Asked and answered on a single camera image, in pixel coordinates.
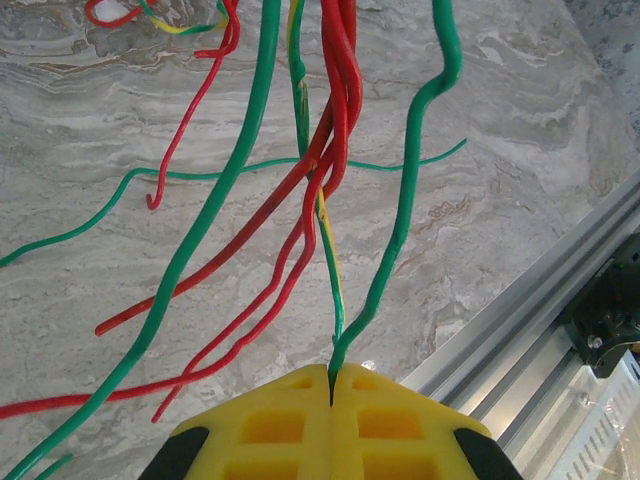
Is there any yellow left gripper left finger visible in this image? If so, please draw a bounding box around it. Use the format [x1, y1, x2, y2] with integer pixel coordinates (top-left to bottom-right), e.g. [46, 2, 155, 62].
[139, 363, 333, 480]

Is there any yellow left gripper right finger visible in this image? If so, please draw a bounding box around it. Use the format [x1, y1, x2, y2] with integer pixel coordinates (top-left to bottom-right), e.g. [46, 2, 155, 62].
[330, 362, 524, 480]

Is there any red cable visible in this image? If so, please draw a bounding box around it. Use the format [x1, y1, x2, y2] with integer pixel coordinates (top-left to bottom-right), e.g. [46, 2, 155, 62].
[144, 0, 241, 210]
[83, 0, 154, 29]
[0, 0, 364, 421]
[93, 0, 361, 337]
[149, 0, 351, 424]

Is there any green cable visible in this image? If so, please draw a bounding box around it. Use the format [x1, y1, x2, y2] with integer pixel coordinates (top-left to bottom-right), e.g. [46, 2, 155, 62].
[327, 0, 465, 404]
[0, 138, 469, 269]
[33, 452, 75, 480]
[0, 0, 284, 480]

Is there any yellow-green striped cable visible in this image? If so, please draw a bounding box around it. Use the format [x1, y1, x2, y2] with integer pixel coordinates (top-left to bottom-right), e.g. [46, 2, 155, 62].
[139, 0, 234, 37]
[285, 0, 349, 351]

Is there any grey slotted cable duct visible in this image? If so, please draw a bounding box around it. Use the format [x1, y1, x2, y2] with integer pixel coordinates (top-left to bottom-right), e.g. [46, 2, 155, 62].
[499, 349, 640, 480]

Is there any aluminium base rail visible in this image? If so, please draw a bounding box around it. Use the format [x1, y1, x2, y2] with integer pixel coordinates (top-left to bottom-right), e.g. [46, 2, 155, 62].
[399, 169, 640, 451]

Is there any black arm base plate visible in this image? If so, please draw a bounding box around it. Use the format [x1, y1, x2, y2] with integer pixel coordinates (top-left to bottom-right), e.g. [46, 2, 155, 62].
[564, 234, 640, 381]

